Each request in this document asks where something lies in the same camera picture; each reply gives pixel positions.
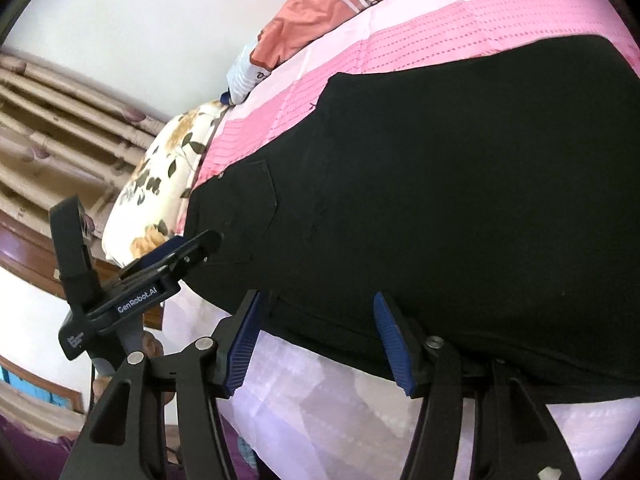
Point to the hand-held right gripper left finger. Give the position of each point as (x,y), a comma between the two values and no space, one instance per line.
(240,355)

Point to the white blue plastic packet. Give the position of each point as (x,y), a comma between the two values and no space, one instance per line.
(242,77)

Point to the brown wooden furniture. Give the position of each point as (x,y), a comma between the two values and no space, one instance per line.
(30,255)

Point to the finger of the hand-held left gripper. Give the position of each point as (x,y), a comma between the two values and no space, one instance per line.
(152,257)
(200,250)

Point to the beige patterned curtain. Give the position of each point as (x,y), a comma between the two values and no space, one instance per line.
(50,125)

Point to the pink checked bedsheet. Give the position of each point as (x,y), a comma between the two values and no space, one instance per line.
(400,35)

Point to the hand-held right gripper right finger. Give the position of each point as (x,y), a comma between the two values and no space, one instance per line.
(395,350)

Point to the black pants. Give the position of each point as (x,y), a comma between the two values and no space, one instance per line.
(425,185)

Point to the purple cloth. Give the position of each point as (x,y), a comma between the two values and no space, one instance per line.
(30,460)

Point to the floral pillow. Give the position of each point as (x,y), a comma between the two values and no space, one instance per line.
(160,175)

